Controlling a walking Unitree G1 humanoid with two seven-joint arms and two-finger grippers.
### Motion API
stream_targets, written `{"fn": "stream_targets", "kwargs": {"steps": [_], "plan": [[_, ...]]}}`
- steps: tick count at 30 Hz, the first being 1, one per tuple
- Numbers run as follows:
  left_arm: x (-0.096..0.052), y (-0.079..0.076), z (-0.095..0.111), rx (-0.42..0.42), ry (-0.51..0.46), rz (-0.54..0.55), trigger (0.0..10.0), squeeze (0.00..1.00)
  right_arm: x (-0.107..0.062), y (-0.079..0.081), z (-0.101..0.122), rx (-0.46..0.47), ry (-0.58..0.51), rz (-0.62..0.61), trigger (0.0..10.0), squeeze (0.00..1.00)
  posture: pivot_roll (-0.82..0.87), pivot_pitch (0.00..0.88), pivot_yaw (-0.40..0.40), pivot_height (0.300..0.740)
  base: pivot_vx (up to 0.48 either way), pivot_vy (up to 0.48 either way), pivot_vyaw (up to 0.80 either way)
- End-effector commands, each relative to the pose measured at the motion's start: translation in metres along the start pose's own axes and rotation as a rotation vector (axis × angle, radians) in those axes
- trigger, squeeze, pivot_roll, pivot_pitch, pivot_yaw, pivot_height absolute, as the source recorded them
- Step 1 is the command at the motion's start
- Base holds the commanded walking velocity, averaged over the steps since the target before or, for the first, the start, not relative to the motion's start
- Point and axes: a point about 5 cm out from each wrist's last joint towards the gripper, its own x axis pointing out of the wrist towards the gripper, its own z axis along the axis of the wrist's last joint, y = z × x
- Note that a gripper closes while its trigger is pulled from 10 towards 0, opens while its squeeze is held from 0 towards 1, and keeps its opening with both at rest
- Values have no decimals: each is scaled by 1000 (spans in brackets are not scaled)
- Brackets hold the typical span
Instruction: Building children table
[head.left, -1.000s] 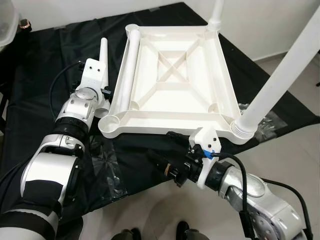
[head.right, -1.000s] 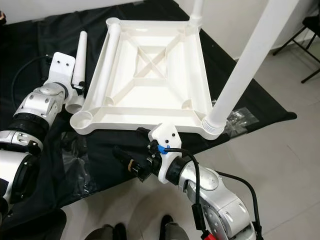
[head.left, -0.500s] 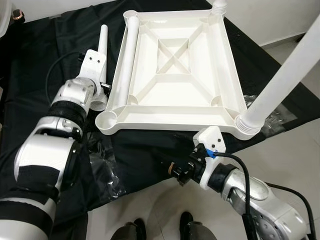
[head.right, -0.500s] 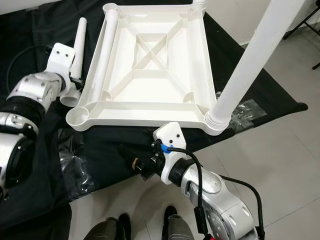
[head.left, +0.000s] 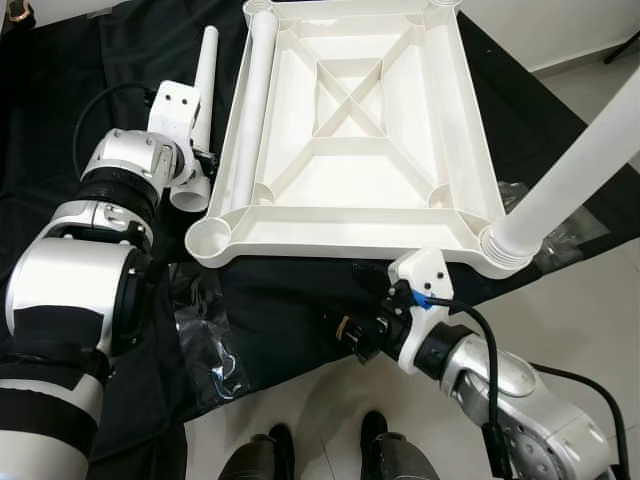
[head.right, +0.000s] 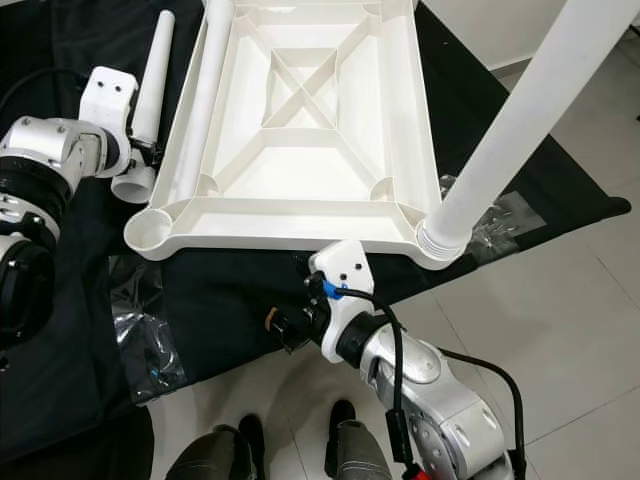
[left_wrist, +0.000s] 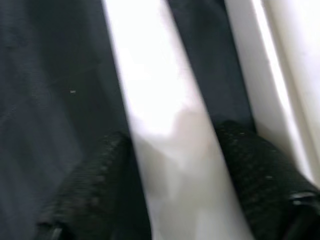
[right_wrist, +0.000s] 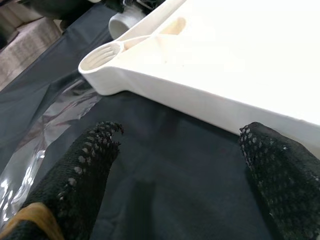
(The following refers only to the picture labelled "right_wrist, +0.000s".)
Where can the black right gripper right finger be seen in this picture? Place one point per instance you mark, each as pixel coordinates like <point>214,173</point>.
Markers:
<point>287,180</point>

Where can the yellow rubber band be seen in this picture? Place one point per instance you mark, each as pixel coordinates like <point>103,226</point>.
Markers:
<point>32,215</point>

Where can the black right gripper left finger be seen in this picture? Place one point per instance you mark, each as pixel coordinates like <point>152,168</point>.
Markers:
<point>70,180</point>

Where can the white plastic table leg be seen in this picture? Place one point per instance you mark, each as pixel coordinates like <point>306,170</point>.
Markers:
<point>122,25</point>

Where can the brown striped fabric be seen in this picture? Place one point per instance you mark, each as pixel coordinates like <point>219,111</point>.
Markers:
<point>25,45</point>

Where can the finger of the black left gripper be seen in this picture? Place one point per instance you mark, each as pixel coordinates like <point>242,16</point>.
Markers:
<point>113,5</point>
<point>150,3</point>

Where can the black table cloth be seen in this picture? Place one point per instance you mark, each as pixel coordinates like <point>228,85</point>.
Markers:
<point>175,162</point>

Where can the white plastic table top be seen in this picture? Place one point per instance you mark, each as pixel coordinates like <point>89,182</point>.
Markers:
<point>225,62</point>

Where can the clear plastic wrap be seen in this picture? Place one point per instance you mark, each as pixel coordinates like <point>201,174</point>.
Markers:
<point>62,105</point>

